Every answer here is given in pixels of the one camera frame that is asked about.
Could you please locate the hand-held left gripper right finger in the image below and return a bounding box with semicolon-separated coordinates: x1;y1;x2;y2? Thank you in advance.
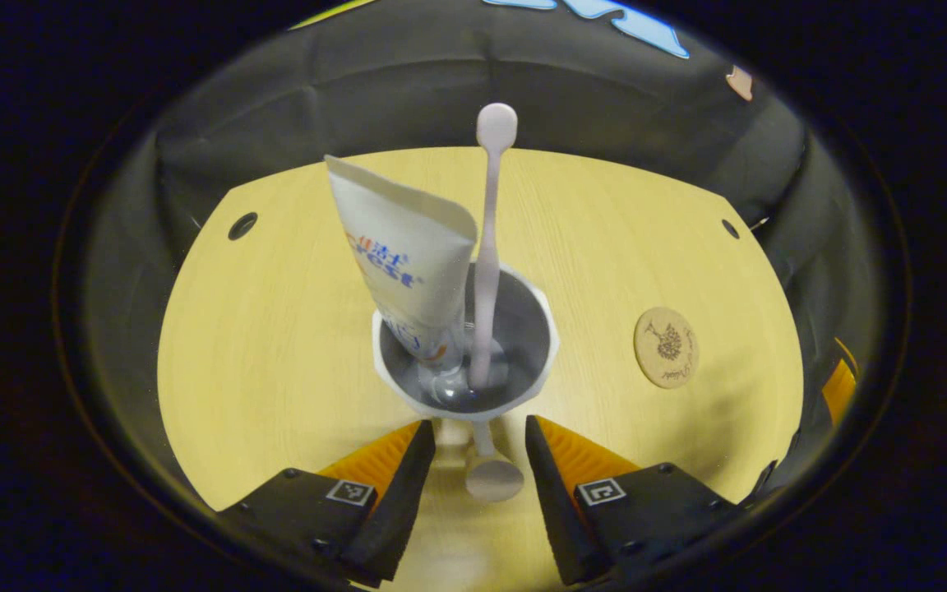
525;414;741;586

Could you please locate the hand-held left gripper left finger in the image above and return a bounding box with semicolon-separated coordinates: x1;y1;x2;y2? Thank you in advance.
219;419;437;589

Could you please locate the white cup with wooden handle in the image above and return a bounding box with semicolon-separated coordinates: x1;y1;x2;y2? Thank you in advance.
372;261;561;504

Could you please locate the round wooden coaster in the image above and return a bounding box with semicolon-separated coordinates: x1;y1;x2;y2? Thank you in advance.
634;307;700;390

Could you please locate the white toothpaste tube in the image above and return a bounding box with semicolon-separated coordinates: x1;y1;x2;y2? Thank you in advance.
324;155;479;367

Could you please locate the pale pink toothbrush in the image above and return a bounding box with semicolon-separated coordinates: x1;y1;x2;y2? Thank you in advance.
469;102;519;391

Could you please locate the black backdrop cloth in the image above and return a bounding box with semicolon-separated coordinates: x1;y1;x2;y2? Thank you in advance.
71;0;881;527

